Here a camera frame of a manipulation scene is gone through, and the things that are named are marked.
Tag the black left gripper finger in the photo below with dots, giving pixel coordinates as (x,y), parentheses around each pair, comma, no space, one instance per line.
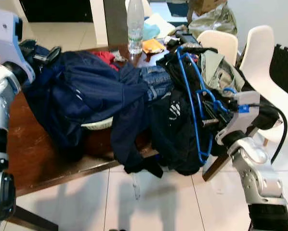
(51,54)

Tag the navy blue polo shirt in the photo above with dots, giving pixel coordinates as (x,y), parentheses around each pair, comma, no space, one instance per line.
(86,91)

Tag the blue plastic clothes hanger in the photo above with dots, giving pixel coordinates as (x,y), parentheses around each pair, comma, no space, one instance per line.
(181,72)

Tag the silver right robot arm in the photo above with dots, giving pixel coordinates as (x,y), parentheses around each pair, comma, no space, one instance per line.
(255,168)

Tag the khaki jacket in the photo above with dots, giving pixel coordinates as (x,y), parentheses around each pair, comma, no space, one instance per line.
(216,72)

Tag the black jacket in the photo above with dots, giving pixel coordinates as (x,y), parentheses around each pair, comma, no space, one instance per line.
(269,118)

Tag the black slatted panel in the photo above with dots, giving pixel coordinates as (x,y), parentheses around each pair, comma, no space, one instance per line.
(284,72)

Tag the red cloth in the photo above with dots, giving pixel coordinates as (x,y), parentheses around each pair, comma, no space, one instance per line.
(105,57)

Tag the black white-logo garment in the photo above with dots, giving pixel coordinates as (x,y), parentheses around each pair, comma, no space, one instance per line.
(170,134)

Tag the white plastic chair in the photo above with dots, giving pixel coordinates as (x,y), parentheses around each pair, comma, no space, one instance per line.
(221,43)
(262,57)

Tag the blue denim jeans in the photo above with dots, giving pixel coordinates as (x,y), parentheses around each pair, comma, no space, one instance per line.
(158,79)

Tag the black controller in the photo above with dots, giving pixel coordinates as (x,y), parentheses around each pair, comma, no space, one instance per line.
(189,38)

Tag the white plastic basket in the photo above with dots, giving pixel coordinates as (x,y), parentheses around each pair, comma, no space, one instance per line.
(98,125)

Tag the clear water bottle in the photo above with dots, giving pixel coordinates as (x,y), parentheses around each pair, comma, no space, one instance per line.
(135,29)

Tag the camouflage jacket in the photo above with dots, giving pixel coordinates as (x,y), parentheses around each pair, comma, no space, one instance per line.
(216,24)

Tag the orange snack packet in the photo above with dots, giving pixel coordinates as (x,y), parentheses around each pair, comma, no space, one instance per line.
(152,46)

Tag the teal cloth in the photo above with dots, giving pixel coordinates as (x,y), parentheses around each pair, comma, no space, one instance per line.
(151,31)

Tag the white paper sheet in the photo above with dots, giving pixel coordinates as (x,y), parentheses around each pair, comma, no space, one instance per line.
(165,24)

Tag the brown wooden table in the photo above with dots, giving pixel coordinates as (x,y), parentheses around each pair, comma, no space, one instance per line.
(38,159)

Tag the brown cardboard box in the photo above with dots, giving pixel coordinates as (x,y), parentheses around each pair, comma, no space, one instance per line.
(206,5)

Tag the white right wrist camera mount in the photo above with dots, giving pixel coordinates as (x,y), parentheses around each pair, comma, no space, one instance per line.
(240,122)

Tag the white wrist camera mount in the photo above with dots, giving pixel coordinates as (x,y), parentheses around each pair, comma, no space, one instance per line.
(4,43)
(240,122)

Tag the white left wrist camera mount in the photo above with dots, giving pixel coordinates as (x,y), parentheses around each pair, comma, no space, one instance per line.
(4,43)

